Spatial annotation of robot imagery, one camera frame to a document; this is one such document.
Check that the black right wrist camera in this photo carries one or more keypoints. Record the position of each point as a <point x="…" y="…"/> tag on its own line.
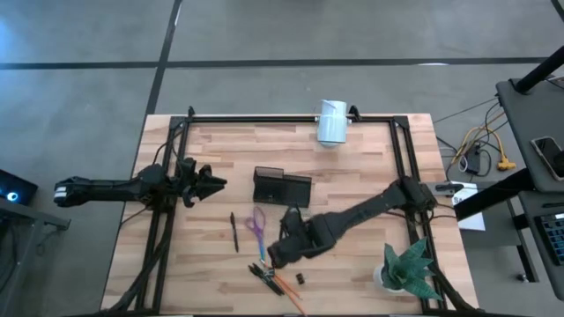
<point x="293" y="218"/>

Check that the black pole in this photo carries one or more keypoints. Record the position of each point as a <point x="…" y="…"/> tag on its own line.
<point x="539" y="72"/>

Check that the black power adapter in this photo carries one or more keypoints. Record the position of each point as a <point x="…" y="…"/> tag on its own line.
<point x="473" y="160"/>

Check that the black device with blue light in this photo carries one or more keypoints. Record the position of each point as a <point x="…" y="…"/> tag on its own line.
<point x="22" y="187"/>

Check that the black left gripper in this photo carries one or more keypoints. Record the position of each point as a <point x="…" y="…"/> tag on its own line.
<point x="189" y="189"/>

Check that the black marker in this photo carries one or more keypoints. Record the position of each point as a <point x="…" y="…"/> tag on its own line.
<point x="269" y="277"/>
<point x="263" y="279"/>

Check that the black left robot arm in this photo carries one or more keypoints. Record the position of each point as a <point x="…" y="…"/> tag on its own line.
<point x="101" y="189"/>

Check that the black binder clip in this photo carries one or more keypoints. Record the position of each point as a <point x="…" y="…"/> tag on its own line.
<point x="300" y="278"/>

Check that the grey metal cart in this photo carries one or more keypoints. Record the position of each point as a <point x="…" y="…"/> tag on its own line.
<point x="26" y="216"/>

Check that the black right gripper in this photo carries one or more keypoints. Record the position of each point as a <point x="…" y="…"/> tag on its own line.
<point x="299" y="244"/>

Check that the black keypad with blue keys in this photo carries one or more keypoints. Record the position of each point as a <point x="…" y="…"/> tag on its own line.
<point x="553" y="238"/>

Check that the black pen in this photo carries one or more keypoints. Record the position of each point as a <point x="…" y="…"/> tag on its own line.
<point x="234" y="231"/>

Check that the white cylindrical lamp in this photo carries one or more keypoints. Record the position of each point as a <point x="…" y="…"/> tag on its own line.
<point x="332" y="127"/>

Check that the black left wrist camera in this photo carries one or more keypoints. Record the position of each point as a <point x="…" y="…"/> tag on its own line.
<point x="187" y="166"/>

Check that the black smartphone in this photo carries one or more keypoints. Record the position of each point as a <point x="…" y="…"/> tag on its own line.
<point x="546" y="154"/>

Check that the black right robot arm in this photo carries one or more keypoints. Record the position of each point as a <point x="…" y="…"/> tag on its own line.
<point x="365" y="211"/>

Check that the grey side desk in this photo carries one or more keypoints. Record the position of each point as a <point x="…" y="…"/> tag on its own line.
<point x="520" y="123"/>

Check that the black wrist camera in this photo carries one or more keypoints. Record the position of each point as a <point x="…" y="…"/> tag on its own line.
<point x="187" y="166"/>
<point x="293" y="218"/>

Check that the black desk beam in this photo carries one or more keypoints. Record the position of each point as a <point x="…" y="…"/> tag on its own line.
<point x="493" y="193"/>

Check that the green plant in white pot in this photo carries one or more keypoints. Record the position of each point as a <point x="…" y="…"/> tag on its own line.
<point x="403" y="268"/>

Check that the black mesh desk organizer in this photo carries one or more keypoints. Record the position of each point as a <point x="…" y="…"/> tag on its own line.
<point x="282" y="189"/>

